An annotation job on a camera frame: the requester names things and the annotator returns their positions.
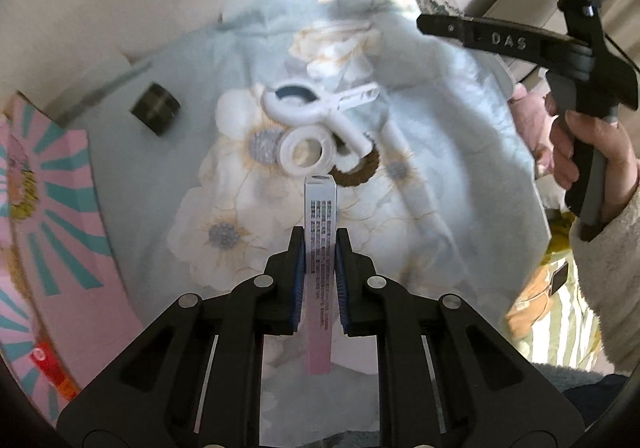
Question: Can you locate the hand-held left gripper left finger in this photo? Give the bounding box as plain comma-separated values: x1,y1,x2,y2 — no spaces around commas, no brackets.
56,226,307,448

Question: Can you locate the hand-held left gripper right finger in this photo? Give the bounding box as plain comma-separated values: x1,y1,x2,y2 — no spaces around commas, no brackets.
335,228,586,448

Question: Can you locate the pink striped cardboard box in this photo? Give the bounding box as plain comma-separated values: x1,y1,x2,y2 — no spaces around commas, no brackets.
0,90,146,429

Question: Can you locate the red snack box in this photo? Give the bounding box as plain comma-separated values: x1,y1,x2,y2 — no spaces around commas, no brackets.
27,340,81,401

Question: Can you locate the person's right forearm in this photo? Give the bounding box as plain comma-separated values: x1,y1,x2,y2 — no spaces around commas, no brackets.
567,183,640,374

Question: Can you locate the person's right hand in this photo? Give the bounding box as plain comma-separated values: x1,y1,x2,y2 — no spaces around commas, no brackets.
544,92,638,229

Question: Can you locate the pink plush toy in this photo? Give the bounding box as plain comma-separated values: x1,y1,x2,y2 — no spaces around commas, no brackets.
507,82,556,179

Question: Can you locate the brown scrunchie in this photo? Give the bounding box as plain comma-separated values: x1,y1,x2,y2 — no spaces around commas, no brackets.
327,133,382,189

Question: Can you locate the blue floral cloth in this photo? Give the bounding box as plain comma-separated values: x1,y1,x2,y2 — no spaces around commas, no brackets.
37,0,551,448

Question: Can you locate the long white plastic stick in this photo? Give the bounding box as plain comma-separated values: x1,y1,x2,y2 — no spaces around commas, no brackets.
372,120,451,253

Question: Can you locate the white plastic eyelash curler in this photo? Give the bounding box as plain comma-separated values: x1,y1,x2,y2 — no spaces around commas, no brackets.
261,76,381,177

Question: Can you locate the green striped blanket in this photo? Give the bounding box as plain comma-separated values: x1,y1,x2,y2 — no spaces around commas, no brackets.
500,208,601,371

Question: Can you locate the grey fuzzy garment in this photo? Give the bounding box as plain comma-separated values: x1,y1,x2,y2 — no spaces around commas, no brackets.
530,362,628,409

